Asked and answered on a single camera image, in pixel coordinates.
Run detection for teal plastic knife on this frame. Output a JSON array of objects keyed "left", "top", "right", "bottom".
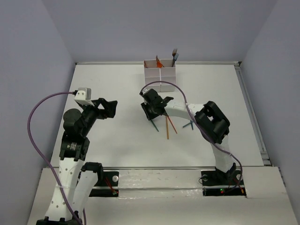
[{"left": 150, "top": 120, "right": 159, "bottom": 132}]

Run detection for orange chopstick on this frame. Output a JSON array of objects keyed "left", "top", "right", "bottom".
[
  {"left": 165, "top": 116, "right": 169, "bottom": 140},
  {"left": 167, "top": 116, "right": 178, "bottom": 134}
]

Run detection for orange plastic spoon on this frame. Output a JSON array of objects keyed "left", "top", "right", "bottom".
[{"left": 156, "top": 60, "right": 164, "bottom": 68}]

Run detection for blue plastic fork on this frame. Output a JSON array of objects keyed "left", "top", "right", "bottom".
[{"left": 172, "top": 52, "right": 179, "bottom": 67}]

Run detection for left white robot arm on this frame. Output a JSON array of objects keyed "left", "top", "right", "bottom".
[{"left": 36, "top": 98, "right": 118, "bottom": 225}]

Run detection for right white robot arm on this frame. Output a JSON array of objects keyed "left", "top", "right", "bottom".
[{"left": 140, "top": 89, "right": 236, "bottom": 186}]

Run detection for left white divided container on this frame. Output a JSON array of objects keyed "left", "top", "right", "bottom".
[{"left": 144, "top": 60, "right": 161, "bottom": 92}]

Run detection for white divided container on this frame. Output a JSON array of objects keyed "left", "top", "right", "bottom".
[
  {"left": 144, "top": 60, "right": 161, "bottom": 92},
  {"left": 160, "top": 59, "right": 176, "bottom": 92}
]

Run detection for right white divided container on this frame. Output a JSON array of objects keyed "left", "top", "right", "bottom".
[{"left": 160, "top": 59, "right": 176, "bottom": 92}]

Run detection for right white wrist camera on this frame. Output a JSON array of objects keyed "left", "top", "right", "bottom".
[{"left": 139, "top": 89, "right": 150, "bottom": 96}]

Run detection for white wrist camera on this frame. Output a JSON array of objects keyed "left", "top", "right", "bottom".
[
  {"left": 139, "top": 89, "right": 150, "bottom": 96},
  {"left": 74, "top": 88, "right": 94, "bottom": 105}
]

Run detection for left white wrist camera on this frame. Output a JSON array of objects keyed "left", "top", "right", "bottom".
[{"left": 74, "top": 88, "right": 94, "bottom": 105}]

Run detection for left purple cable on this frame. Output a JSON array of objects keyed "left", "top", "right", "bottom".
[{"left": 27, "top": 91, "right": 86, "bottom": 225}]

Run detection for purple cable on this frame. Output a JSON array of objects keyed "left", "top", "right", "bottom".
[
  {"left": 27, "top": 91, "right": 86, "bottom": 225},
  {"left": 140, "top": 81, "right": 242, "bottom": 195}
]

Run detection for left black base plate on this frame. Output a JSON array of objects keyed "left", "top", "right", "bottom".
[{"left": 89, "top": 171, "right": 119, "bottom": 197}]

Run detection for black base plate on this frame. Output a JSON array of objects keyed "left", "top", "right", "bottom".
[
  {"left": 198, "top": 170, "right": 247, "bottom": 197},
  {"left": 89, "top": 171, "right": 119, "bottom": 197}
]

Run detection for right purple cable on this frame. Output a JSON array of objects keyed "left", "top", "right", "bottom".
[{"left": 140, "top": 81, "right": 242, "bottom": 195}]

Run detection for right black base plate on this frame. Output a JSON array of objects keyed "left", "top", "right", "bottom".
[{"left": 198, "top": 170, "right": 247, "bottom": 197}]

